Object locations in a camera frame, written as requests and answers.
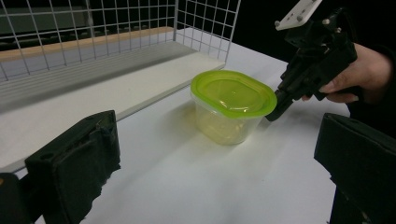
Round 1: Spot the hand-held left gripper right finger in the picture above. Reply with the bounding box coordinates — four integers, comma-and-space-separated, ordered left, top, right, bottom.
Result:
313, 112, 396, 224

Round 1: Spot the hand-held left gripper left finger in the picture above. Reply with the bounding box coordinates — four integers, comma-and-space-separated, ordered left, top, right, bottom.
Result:
24, 109, 121, 224

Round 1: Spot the plastic container with green lid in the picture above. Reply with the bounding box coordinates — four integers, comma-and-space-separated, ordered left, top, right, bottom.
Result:
190, 69, 278, 147

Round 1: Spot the white wire rack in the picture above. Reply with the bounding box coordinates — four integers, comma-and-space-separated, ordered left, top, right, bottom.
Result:
0, 0, 243, 174

